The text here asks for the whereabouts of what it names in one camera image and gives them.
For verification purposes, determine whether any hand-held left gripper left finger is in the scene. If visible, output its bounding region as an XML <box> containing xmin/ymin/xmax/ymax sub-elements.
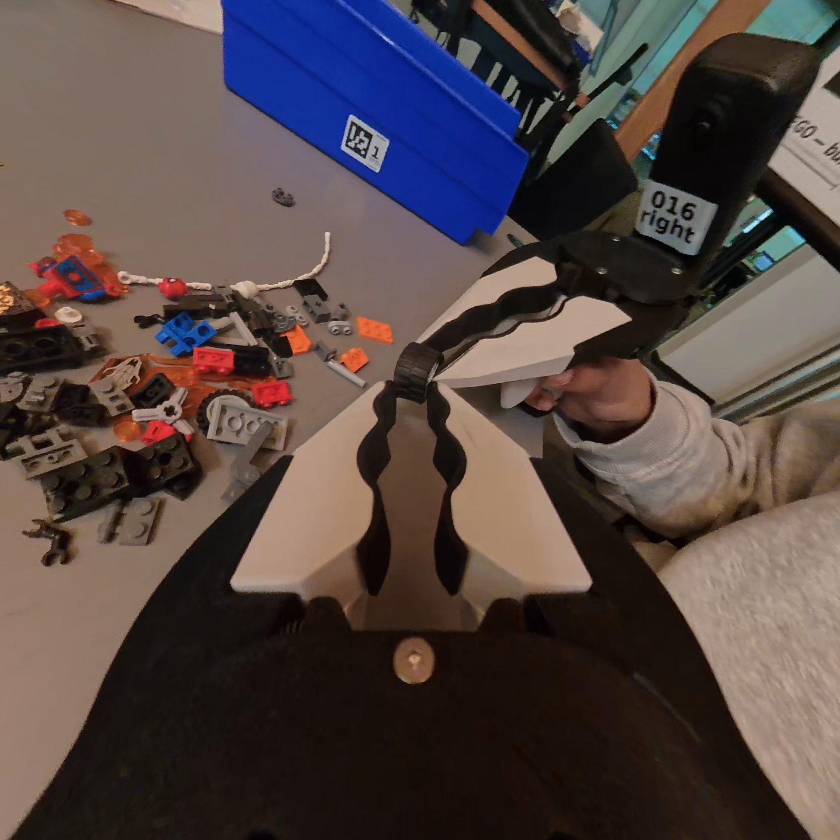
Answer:
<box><xmin>230</xmin><ymin>381</ymin><xmax>398</xmax><ymax>631</ymax></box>

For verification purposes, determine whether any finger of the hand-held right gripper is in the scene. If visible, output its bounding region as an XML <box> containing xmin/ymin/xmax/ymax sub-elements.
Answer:
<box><xmin>434</xmin><ymin>294</ymin><xmax>634</xmax><ymax>389</ymax></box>
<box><xmin>418</xmin><ymin>238</ymin><xmax>574</xmax><ymax>361</ymax></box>

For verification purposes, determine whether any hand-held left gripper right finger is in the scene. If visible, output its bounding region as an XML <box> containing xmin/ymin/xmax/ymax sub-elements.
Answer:
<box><xmin>425</xmin><ymin>381</ymin><xmax>595</xmax><ymax>631</ymax></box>

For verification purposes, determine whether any black lego tyre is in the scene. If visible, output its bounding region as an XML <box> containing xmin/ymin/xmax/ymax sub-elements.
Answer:
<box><xmin>392</xmin><ymin>341</ymin><xmax>445</xmax><ymax>403</ymax></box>

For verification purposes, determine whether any person's right forearm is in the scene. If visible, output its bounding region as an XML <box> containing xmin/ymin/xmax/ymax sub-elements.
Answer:
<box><xmin>554</xmin><ymin>374</ymin><xmax>840</xmax><ymax>546</ymax></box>

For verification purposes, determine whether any pile of lego pieces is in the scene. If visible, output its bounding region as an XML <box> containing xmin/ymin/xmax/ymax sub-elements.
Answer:
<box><xmin>0</xmin><ymin>209</ymin><xmax>395</xmax><ymax>568</ymax></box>

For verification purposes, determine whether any person's right hand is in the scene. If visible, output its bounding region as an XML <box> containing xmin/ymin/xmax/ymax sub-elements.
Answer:
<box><xmin>524</xmin><ymin>356</ymin><xmax>658</xmax><ymax>442</ymax></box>

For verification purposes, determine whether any black chair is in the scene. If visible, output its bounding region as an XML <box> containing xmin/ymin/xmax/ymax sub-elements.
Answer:
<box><xmin>511</xmin><ymin>117</ymin><xmax>639</xmax><ymax>241</ymax></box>

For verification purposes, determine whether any wooden background table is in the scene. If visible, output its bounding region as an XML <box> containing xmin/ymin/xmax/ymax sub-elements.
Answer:
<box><xmin>459</xmin><ymin>0</ymin><xmax>592</xmax><ymax>109</ymax></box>

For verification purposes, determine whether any blue plastic storage bin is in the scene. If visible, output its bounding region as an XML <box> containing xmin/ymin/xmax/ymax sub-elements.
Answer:
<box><xmin>221</xmin><ymin>0</ymin><xmax>530</xmax><ymax>248</ymax></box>

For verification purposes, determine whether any person's grey clothing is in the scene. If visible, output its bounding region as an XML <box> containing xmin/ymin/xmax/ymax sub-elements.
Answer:
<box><xmin>653</xmin><ymin>492</ymin><xmax>840</xmax><ymax>840</ymax></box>

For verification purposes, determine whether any paper booklet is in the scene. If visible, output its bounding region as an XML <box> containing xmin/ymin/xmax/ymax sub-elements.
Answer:
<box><xmin>125</xmin><ymin>0</ymin><xmax>225</xmax><ymax>35</ymax></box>

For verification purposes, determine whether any wooden post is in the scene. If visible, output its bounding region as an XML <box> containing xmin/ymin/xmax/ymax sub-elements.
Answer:
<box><xmin>616</xmin><ymin>0</ymin><xmax>770</xmax><ymax>160</ymax></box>

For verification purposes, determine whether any white lego web string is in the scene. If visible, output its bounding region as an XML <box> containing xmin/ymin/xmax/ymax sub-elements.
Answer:
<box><xmin>118</xmin><ymin>231</ymin><xmax>332</xmax><ymax>294</ymax></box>

